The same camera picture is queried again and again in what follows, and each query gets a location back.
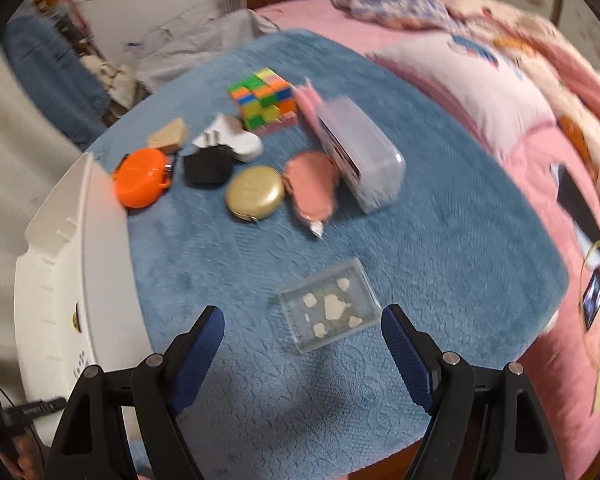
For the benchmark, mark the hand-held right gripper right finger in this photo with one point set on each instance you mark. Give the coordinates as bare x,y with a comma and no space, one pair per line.
405,355

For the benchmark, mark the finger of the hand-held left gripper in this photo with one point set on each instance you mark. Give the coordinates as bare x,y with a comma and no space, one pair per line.
35,406

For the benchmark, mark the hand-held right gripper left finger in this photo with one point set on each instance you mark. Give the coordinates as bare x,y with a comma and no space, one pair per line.
205,350

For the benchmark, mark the small grey white box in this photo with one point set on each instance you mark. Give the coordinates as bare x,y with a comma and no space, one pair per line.
330,305

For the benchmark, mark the white plastic storage bin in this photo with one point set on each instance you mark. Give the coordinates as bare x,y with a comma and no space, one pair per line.
65,270

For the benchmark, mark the gold round tape measure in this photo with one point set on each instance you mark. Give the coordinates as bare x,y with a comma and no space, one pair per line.
254,192

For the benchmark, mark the orange round case with clip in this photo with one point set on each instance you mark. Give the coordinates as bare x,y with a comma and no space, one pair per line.
140,180

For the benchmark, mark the black power adapter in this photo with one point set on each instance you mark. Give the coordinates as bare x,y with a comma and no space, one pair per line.
205,167

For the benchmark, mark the pink correction tape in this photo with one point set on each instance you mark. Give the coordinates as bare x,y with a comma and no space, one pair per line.
310,185

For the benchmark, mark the white power adapter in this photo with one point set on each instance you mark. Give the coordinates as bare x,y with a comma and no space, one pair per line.
242,145

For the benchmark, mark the clear plastic box with card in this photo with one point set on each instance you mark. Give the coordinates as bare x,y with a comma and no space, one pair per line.
365,145

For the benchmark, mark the small beige box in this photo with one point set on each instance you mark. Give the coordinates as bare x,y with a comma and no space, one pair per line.
167,135

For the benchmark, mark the colourful magic cube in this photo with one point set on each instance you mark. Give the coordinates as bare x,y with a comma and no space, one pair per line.
262,97

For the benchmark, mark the pink packet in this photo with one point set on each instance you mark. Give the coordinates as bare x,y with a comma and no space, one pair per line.
305,105

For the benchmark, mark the blue plush towel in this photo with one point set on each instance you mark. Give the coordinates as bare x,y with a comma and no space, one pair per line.
430,240

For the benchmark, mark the pink cartoon quilt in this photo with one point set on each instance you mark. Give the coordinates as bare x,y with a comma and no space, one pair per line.
540,240

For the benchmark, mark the pale pink pillow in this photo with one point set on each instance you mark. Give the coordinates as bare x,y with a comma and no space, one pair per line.
470,90

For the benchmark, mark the white cloth bag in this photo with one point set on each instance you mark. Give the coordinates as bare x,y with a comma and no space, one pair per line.
110,77

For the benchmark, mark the grey garment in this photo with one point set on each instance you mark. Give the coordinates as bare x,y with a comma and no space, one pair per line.
195,45

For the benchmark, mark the blue hanging cloth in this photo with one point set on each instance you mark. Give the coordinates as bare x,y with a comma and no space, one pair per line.
45,75

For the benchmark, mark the pink bed sheet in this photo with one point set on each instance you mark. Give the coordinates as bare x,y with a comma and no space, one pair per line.
310,20

